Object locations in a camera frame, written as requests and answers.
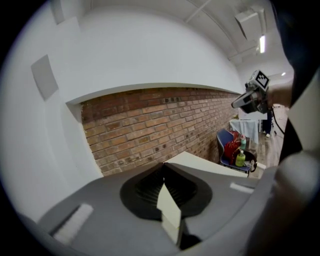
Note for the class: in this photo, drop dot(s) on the person's right forearm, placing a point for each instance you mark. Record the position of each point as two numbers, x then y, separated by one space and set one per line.
280 96

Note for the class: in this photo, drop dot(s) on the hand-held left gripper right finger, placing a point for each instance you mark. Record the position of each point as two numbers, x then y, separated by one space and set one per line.
220 205

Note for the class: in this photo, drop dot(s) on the teal bottle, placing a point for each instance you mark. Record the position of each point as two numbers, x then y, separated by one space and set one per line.
243 143

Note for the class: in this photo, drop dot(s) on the green bottle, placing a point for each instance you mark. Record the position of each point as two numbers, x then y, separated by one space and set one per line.
240 160

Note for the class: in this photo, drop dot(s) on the black bag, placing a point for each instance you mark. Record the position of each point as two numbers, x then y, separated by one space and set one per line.
251 160

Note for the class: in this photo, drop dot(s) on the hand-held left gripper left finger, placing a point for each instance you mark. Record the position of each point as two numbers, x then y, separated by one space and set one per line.
107 220

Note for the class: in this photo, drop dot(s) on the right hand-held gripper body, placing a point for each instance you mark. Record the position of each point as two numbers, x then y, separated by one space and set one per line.
261 82

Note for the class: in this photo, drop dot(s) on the blue chair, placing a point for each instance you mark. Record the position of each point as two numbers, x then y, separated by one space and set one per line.
222 142

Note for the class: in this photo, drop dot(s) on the white ceiling air unit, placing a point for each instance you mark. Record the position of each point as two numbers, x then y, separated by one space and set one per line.
247 22

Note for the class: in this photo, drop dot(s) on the ceiling tube light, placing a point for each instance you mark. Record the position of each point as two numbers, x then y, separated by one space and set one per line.
262 43

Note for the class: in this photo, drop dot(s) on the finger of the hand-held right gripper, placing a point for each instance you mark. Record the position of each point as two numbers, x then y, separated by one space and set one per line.
243 99

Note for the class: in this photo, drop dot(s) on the red bag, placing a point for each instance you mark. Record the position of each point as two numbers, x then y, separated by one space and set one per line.
231 147

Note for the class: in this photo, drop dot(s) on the pale grey cloth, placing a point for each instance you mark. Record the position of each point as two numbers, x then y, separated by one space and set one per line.
246 130

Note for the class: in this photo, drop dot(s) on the person in dark clothing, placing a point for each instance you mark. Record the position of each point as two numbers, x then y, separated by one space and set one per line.
300 37

